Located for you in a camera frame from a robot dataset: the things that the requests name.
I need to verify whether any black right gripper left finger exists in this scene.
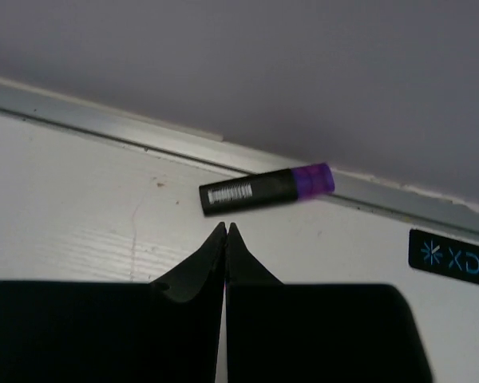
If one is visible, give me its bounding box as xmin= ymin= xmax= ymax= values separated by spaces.
xmin=0 ymin=223 xmax=227 ymax=382

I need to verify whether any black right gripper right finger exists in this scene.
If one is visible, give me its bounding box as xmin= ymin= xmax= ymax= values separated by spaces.
xmin=225 ymin=225 xmax=427 ymax=382

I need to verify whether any metal table edge rail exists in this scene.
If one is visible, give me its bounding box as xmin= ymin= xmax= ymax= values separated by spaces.
xmin=0 ymin=77 xmax=479 ymax=240

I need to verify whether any right corner label sticker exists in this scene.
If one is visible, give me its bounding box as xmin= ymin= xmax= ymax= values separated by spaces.
xmin=408 ymin=229 xmax=479 ymax=285

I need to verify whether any purple cap black highlighter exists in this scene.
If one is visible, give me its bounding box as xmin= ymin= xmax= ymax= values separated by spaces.
xmin=199 ymin=163 xmax=335 ymax=216

